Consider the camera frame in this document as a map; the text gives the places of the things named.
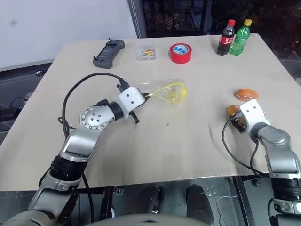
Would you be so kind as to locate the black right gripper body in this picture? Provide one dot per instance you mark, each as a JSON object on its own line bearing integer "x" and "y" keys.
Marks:
{"x": 243, "y": 128}

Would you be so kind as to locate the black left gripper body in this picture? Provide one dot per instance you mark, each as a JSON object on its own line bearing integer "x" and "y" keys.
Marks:
{"x": 135, "y": 117}

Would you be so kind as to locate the orange snack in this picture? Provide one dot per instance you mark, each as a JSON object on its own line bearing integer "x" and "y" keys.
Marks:
{"x": 231, "y": 109}
{"x": 245, "y": 93}

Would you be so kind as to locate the clear plastic bag yellow zip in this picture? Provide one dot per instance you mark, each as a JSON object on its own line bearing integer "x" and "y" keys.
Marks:
{"x": 164, "y": 90}

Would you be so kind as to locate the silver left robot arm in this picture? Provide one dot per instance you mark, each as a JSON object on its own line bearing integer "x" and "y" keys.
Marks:
{"x": 87, "y": 139}

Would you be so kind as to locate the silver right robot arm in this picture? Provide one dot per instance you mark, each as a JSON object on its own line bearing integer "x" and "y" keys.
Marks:
{"x": 279, "y": 150}

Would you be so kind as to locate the beige tablecloth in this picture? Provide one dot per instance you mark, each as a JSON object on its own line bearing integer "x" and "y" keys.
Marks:
{"x": 164, "y": 141}

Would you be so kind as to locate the small clear plastic box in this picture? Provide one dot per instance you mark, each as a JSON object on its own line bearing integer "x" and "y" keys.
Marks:
{"x": 146, "y": 53}

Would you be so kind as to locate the red tape roll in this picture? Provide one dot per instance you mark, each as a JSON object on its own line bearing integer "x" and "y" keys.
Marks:
{"x": 180, "y": 53}

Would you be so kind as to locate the black handheld remote controller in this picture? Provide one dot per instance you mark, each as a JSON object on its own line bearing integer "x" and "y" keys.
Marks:
{"x": 108, "y": 54}

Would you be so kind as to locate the green soda bottle yellow cap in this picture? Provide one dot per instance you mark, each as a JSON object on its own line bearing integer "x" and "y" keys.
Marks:
{"x": 240, "y": 38}

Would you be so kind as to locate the cola bottle red cap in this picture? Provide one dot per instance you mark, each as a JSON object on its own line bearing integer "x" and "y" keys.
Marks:
{"x": 225, "y": 38}

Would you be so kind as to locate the grey pillar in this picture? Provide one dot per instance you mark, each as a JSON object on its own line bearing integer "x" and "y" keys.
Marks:
{"x": 136, "y": 18}

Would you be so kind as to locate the grey robot torso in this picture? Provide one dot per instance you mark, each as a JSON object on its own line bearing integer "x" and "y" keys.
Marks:
{"x": 141, "y": 220}

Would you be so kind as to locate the small round black object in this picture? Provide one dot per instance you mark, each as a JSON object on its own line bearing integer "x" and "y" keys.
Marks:
{"x": 38, "y": 73}

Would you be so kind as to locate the black side bench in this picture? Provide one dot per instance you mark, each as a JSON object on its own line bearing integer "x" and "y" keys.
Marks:
{"x": 16, "y": 89}

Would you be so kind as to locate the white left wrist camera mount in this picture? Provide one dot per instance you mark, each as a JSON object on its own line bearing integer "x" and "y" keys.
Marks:
{"x": 130, "y": 99}

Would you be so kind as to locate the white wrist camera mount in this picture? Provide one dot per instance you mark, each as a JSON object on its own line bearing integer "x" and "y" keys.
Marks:
{"x": 254, "y": 113}
{"x": 130, "y": 99}

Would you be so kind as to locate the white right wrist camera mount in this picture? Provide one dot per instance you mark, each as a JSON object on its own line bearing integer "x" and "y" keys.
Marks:
{"x": 254, "y": 113}

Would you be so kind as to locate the black table frame bar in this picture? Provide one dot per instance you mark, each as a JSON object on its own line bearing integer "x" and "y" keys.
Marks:
{"x": 242, "y": 200}

